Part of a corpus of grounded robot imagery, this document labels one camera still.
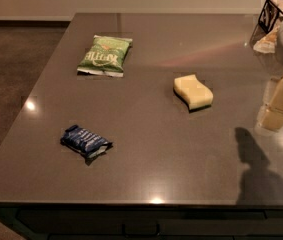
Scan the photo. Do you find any black wire basket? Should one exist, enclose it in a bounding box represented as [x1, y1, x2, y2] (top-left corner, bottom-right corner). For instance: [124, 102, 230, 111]
[258, 0, 283, 33]

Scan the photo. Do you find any blue rxbar blueberry wrapper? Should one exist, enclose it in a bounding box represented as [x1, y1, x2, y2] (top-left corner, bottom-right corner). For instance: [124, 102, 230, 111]
[60, 125, 112, 159]

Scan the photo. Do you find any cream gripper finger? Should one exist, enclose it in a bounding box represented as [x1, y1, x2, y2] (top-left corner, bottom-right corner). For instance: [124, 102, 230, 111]
[258, 76, 283, 131]

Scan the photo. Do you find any dark drawer handle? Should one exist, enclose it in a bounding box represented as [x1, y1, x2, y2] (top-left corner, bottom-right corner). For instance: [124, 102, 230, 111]
[122, 222, 161, 238]

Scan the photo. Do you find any green kettle chips bag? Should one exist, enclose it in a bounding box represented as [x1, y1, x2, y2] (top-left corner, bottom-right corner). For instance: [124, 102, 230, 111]
[77, 35, 133, 77]

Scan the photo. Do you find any crumpled snack wrapper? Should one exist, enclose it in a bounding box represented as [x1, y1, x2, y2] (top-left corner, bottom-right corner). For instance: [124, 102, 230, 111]
[253, 28, 278, 54]

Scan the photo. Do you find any yellow sponge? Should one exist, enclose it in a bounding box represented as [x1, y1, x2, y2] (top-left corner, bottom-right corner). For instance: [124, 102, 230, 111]
[173, 74, 213, 110]

